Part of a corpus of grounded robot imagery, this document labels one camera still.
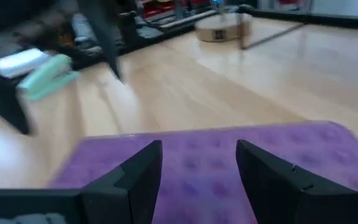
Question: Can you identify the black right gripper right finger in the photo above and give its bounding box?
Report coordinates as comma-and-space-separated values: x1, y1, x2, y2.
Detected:
236, 139, 356, 224

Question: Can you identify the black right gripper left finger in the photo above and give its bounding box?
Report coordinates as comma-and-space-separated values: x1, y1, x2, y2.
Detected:
81, 139, 163, 224

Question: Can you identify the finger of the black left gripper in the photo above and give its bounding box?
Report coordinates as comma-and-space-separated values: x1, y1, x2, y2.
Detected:
78, 0, 124, 84
0, 62, 33, 136

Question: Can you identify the mint green stapler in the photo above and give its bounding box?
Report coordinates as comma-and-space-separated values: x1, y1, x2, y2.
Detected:
16, 53, 81, 101

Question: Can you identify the purple translucent box lid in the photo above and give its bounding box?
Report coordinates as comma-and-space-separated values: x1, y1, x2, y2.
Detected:
47, 120, 358, 224

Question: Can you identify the red background equipment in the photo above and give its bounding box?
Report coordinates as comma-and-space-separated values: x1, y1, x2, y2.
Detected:
141, 0, 211, 19

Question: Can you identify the white shade wooden base lamp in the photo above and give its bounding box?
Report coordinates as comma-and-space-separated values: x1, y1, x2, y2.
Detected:
194, 0, 254, 43

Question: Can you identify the wooden table with black frame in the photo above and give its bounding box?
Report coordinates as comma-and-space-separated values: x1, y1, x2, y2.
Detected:
239, 14, 306, 50

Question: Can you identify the black table edge rail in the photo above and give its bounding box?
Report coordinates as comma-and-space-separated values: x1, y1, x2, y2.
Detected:
237, 3, 358, 31

